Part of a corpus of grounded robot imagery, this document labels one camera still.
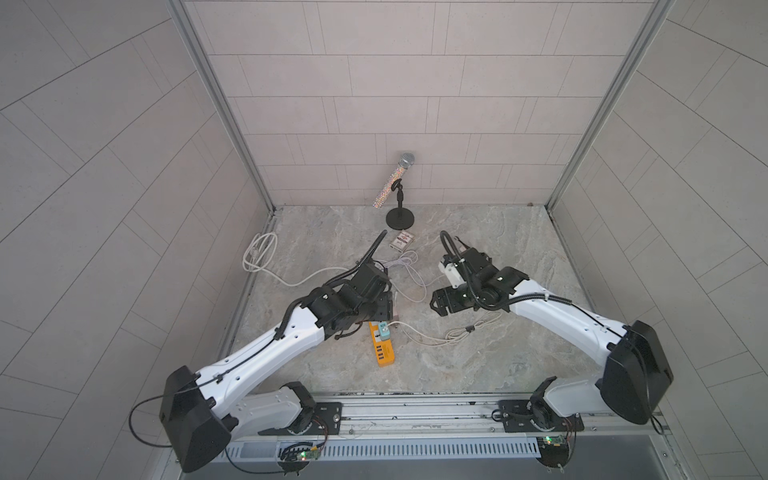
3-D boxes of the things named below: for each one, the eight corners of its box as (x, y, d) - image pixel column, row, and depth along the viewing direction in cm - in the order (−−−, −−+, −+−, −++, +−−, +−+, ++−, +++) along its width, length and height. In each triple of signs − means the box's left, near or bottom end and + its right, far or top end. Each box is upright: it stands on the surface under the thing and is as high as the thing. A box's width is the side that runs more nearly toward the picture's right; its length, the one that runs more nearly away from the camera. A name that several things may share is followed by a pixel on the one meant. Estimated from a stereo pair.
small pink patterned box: (390, 246, 107) (390, 243, 105) (402, 232, 111) (402, 229, 110) (402, 253, 105) (402, 250, 104) (413, 238, 109) (414, 235, 108)
